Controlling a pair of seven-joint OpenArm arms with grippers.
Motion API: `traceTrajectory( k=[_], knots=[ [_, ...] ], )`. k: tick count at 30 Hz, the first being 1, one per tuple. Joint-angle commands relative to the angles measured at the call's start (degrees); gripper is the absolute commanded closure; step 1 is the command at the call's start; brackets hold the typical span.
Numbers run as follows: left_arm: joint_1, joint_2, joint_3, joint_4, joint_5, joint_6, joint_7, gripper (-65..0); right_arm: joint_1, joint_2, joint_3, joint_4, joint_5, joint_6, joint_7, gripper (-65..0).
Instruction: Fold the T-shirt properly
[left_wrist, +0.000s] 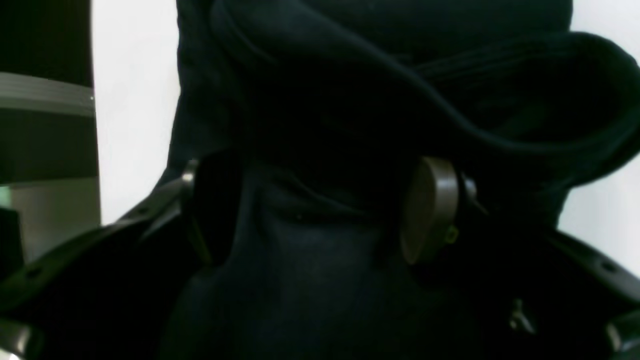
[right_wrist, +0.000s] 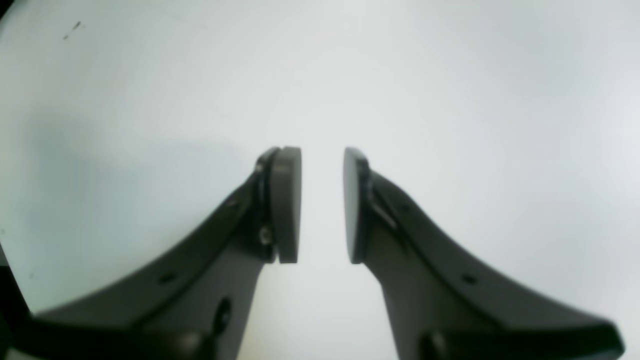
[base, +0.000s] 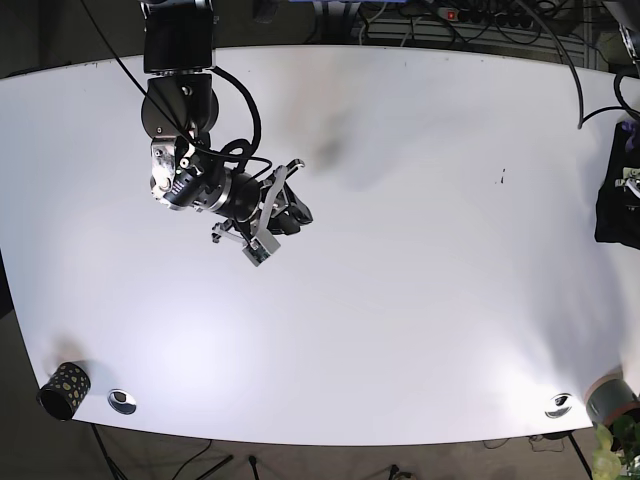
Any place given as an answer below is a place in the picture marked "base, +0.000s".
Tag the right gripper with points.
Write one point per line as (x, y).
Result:
(258, 211)

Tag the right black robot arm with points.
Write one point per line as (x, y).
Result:
(178, 112)

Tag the left silver table grommet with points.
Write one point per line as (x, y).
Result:
(122, 402)

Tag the silver table grommet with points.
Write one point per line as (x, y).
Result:
(558, 406)
(122, 402)

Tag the black gold-dotted cup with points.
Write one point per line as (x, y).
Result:
(65, 390)

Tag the right silver table grommet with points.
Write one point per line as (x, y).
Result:
(558, 406)

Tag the grey flower pot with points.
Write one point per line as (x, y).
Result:
(610, 398)

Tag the green potted plant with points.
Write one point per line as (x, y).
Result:
(617, 453)

